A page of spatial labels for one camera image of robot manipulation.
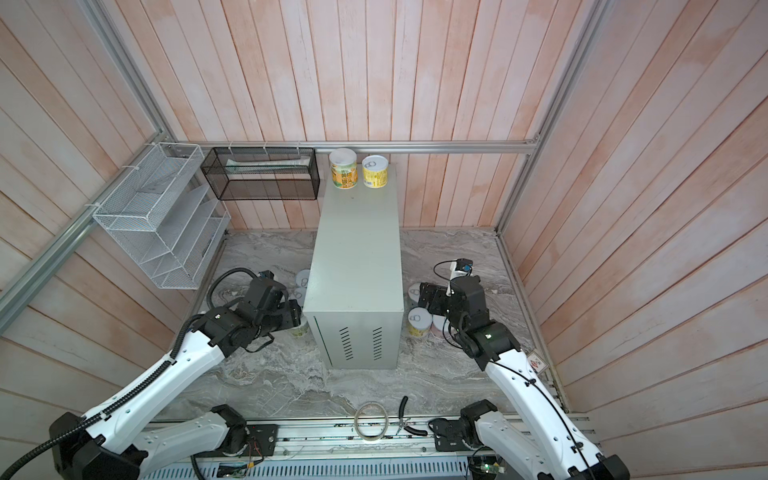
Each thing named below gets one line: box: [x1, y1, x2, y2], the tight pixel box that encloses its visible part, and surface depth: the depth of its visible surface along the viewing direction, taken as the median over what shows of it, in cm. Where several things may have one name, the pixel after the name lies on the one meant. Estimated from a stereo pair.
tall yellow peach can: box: [329, 147, 359, 189], surface depth 81 cm
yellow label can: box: [362, 154, 389, 189], surface depth 83 cm
